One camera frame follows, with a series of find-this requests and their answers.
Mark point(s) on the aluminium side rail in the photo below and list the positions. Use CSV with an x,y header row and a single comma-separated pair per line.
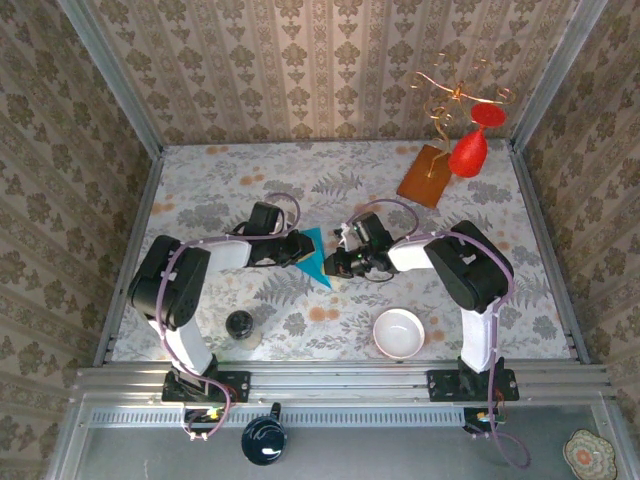
x,y
536,210
142,210

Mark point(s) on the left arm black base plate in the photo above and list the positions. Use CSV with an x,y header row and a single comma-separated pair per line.
x,y
235,385

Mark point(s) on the aluminium mounting rail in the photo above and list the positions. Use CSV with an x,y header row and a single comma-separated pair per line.
x,y
340,380

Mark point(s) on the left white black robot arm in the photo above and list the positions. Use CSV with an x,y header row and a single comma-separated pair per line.
x,y
225,252

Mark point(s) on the patterned scalloped coaster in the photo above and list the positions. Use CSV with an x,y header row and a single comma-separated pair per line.
x,y
589,455

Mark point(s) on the floral table cloth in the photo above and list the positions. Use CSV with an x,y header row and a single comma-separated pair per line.
x,y
350,300

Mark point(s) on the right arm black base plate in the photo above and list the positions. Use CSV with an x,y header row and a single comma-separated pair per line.
x,y
445,387

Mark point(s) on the dark blue mug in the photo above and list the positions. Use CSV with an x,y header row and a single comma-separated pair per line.
x,y
264,442

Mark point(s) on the blue paper sheet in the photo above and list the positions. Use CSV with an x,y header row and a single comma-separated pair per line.
x,y
316,270

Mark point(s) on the white bowl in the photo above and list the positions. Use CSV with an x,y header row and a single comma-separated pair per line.
x,y
398,334

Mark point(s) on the aluminium frame post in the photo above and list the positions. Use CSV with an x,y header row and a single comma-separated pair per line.
x,y
555,70
110,75

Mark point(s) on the small electronics board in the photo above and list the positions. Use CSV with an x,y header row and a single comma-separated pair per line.
x,y
202,415
482,417

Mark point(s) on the red wine glass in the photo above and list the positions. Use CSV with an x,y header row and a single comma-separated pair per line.
x,y
467,157

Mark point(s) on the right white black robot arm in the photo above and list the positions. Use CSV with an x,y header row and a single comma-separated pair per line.
x,y
470,270

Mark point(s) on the small black jar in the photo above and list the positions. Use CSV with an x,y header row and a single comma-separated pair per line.
x,y
239,324

